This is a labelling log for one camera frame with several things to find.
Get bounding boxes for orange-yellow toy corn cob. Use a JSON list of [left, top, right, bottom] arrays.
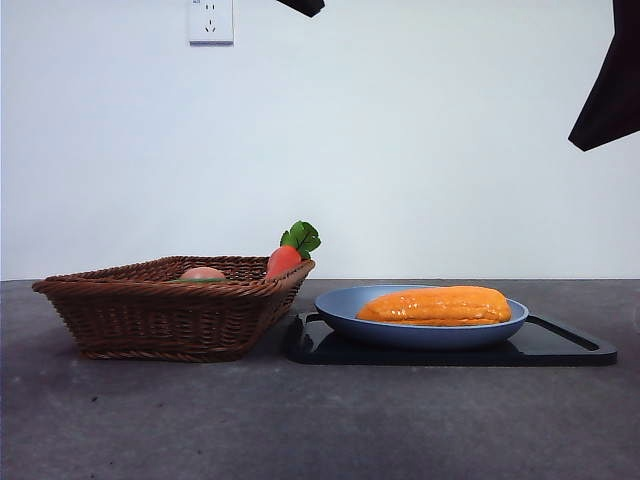
[[355, 285, 513, 327]]

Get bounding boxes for blue round plate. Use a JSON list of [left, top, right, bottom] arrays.
[[313, 285, 530, 351]]

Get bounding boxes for brown wicker basket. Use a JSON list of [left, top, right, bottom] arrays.
[[31, 255, 317, 362]]

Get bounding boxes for orange toy carrot, green leaves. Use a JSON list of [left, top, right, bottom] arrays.
[[263, 220, 323, 281]]

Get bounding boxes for black rectangular tray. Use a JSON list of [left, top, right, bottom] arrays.
[[284, 310, 619, 368]]

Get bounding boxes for beige toy egg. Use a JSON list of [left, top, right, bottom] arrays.
[[178, 266, 227, 282]]

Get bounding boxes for white wall power socket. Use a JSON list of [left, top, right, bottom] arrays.
[[188, 0, 235, 48]]

